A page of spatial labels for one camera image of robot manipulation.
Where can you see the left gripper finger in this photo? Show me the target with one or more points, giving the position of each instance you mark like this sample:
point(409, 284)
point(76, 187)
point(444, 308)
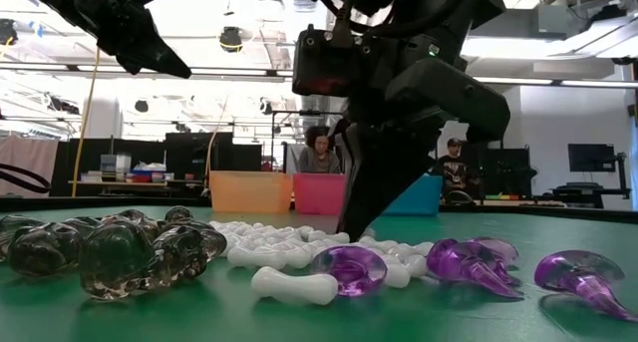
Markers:
point(159, 58)
point(130, 65)

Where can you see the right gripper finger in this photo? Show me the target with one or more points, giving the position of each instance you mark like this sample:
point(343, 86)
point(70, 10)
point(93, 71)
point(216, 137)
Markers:
point(344, 137)
point(384, 182)

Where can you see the blue plastic bin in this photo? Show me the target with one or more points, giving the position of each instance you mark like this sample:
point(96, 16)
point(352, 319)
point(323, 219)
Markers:
point(418, 200)

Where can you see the pink plastic bin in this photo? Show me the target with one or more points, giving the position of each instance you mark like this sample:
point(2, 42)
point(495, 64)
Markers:
point(319, 195)

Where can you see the orange plastic bin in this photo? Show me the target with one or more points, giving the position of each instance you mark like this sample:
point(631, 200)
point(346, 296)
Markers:
point(249, 192)

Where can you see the person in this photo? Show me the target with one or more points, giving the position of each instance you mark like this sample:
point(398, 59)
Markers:
point(319, 155)
point(453, 170)

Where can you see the round black ceiling device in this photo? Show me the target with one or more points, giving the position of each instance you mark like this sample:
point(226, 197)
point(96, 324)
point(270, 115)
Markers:
point(230, 40)

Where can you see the small white plastic bone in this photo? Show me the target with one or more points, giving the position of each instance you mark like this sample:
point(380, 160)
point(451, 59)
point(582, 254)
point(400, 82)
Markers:
point(329, 237)
point(294, 285)
point(397, 276)
point(422, 247)
point(416, 265)
point(256, 258)
point(230, 244)

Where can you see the clear plastic storage box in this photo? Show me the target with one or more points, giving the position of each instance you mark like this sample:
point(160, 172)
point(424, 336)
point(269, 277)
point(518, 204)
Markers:
point(115, 163)

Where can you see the blue and red box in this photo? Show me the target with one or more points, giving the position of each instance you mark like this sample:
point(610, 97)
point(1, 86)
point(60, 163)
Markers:
point(144, 176)

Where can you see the wooden shelf board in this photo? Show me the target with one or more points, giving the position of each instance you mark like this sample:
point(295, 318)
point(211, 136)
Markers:
point(85, 183)

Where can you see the pink curtain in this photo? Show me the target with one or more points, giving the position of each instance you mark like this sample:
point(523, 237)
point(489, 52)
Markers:
point(30, 155)

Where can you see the green table mat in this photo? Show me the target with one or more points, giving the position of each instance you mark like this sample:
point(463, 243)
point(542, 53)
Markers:
point(498, 322)

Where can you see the black computer monitor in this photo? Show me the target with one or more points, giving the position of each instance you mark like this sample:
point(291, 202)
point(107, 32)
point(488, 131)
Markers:
point(590, 157)

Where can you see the black office desk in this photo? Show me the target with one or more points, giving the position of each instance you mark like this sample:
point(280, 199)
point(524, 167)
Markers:
point(583, 191)

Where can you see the black monitor stand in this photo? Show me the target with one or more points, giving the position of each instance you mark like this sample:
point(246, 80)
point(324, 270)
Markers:
point(623, 172)

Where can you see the black metal rig frame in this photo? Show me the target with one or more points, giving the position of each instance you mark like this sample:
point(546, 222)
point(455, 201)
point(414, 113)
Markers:
point(299, 113)

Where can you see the long ceiling light rail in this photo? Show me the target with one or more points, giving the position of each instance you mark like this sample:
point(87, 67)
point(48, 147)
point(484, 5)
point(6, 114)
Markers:
point(224, 72)

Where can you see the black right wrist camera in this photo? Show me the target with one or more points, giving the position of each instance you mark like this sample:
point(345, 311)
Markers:
point(329, 63)

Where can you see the black partition wall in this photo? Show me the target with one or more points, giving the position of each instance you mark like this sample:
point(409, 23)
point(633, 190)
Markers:
point(199, 150)

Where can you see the black table frame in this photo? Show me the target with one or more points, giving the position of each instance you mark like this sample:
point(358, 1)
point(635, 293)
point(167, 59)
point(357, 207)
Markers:
point(65, 204)

